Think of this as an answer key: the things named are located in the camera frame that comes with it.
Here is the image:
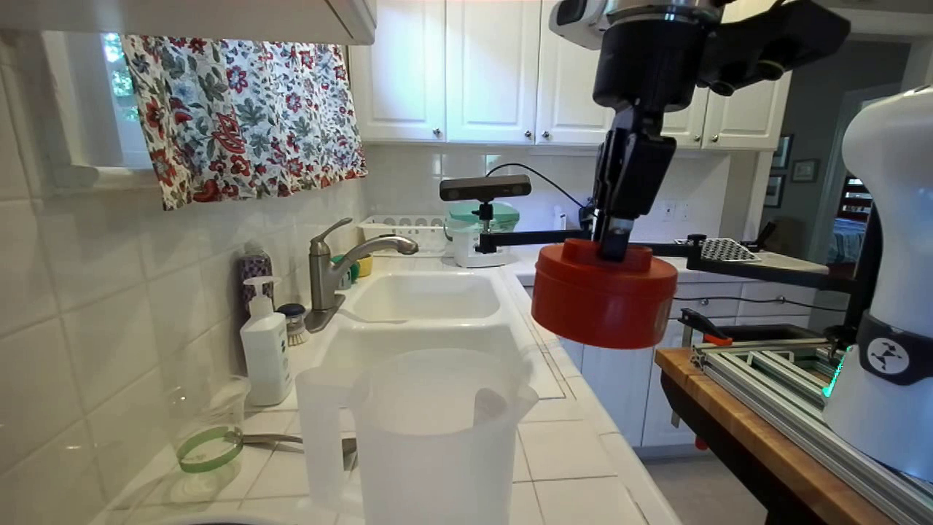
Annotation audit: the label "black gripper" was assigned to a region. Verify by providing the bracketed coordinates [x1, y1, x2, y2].
[586, 16, 717, 264]

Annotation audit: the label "red round plastic lid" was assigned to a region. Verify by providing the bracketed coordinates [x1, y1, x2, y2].
[527, 235, 679, 353]

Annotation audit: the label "teal plastic container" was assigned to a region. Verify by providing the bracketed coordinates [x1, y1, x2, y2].
[444, 200, 522, 267]

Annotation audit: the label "white upper cabinets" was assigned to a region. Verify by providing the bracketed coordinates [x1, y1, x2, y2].
[347, 0, 796, 153]

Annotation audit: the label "white cabinets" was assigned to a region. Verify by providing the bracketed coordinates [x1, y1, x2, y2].
[519, 272, 857, 461]
[347, 0, 796, 153]

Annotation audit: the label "white lower cabinets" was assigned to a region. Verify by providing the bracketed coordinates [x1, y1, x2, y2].
[519, 272, 857, 461]

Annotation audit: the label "white sink basin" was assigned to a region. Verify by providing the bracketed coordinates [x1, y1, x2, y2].
[332, 267, 514, 339]

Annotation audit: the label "wooden workbench top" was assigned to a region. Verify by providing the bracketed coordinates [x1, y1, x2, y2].
[656, 346, 898, 525]

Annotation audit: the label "metal sink faucet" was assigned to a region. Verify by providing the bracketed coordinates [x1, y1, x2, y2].
[307, 215, 422, 334]

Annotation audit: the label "clear plastic pitcher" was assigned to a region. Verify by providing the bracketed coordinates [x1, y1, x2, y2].
[296, 346, 539, 525]

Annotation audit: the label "floral window curtain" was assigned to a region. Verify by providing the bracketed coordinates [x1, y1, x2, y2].
[124, 34, 370, 212]

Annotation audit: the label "white soap bottle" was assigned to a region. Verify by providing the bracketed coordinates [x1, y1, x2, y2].
[239, 274, 296, 409]

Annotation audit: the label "metal spoon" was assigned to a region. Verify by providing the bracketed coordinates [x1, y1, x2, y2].
[236, 430, 363, 473]

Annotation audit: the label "small green-rimmed dish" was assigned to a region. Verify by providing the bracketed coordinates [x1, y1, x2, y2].
[175, 422, 245, 476]

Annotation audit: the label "black stereo camera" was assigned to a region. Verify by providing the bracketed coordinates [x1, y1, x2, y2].
[438, 172, 535, 203]

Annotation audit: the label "black camera boom pole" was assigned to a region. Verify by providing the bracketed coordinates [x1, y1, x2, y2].
[473, 197, 857, 293]

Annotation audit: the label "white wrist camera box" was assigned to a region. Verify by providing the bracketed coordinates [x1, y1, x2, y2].
[548, 0, 619, 53]

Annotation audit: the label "aluminium rail frame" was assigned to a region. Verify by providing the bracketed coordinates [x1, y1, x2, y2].
[694, 339, 933, 525]

